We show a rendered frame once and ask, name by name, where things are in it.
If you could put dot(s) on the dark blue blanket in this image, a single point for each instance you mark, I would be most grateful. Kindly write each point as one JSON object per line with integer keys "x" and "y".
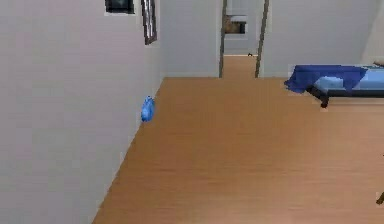
{"x": 320, "y": 76}

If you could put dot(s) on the dark framed picture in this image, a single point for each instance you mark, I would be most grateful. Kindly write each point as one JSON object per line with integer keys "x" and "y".
{"x": 119, "y": 5}

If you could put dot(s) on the brown framed picture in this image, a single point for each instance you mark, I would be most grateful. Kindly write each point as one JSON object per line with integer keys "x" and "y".
{"x": 233, "y": 25}

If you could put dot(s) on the black frame bed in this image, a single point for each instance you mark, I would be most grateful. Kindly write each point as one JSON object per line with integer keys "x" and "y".
{"x": 353, "y": 87}

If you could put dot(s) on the blue bag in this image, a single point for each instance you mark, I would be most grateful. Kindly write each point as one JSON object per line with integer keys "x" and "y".
{"x": 147, "y": 109}

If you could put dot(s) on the brown furniture leg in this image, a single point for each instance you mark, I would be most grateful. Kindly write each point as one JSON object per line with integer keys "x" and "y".
{"x": 380, "y": 198}

